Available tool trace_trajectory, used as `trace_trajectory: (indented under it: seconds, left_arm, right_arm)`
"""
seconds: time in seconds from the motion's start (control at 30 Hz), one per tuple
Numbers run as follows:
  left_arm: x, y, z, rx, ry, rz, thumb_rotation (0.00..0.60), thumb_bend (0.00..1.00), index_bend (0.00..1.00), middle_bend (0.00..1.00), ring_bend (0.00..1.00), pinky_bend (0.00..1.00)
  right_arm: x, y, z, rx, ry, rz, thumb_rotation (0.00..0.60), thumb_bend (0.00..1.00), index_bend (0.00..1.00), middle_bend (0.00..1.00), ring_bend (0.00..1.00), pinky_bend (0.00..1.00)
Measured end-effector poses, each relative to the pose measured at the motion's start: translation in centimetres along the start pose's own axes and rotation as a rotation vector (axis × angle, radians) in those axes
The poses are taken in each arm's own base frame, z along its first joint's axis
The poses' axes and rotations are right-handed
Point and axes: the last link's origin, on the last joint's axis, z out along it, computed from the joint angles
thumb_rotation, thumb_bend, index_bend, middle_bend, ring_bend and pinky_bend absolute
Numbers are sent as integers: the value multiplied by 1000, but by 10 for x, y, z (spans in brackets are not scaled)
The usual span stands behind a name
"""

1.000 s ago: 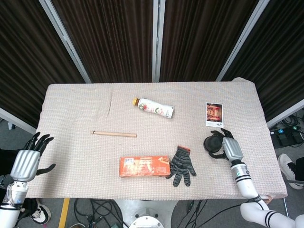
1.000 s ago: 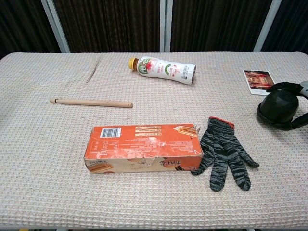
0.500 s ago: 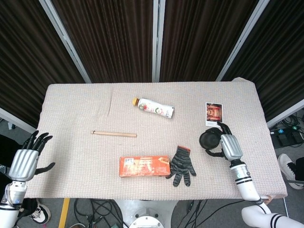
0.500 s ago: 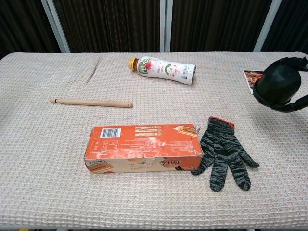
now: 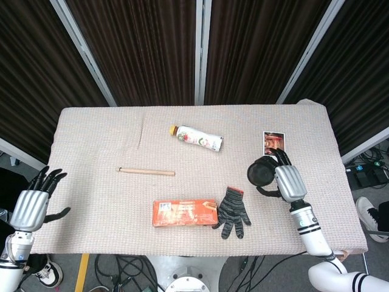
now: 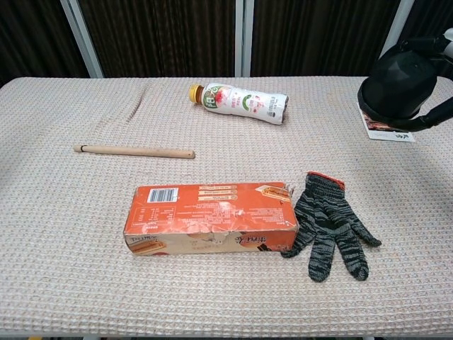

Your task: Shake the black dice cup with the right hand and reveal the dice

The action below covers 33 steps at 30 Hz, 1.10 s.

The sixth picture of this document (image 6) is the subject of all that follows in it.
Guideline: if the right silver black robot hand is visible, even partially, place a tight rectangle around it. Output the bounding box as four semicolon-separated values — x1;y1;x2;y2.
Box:
367;28;453;134

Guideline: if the black round lid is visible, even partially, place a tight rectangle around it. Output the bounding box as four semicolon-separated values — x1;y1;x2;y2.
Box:
356;86;428;123

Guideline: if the black dome-shaped object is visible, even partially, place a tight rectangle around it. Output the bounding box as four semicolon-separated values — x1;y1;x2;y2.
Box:
364;47;440;107

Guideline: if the white bordered photo card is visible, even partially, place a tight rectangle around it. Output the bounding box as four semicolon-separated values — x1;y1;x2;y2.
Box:
359;102;417;143

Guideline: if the dark brown pleated curtain panel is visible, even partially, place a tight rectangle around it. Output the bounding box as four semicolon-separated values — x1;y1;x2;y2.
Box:
389;0;453;77
250;0;404;78
77;0;237;79
0;0;89;88

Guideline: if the grey black knit glove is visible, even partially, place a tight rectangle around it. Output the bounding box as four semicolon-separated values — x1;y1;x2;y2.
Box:
280;171;382;283

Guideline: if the white label drink bottle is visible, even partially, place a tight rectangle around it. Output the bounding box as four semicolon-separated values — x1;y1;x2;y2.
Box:
188;82;288;125

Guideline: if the orange cardboard box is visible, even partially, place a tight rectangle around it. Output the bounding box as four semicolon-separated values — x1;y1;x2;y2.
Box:
122;181;299;256

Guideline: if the wooden stick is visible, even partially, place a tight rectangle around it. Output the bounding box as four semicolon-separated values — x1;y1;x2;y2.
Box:
73;144;196;159

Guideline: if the beige waffle table cloth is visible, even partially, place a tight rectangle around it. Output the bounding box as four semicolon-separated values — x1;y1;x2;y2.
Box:
0;76;453;337

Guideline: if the grey aluminium partition post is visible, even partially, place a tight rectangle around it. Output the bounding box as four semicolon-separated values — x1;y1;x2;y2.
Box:
235;0;254;77
59;0;104;79
377;0;415;63

